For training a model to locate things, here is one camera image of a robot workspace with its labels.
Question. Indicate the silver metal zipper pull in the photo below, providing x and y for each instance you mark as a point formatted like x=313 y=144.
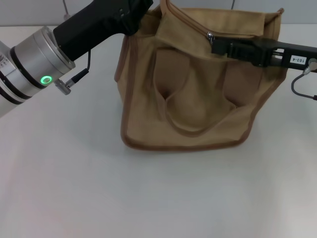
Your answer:
x=210 y=36

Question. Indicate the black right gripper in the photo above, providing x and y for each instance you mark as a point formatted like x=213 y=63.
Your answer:
x=280 y=54

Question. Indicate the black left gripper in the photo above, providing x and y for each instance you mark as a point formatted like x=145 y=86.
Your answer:
x=94 y=24

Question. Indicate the khaki canvas food bag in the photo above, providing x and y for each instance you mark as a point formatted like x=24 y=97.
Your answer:
x=198 y=99

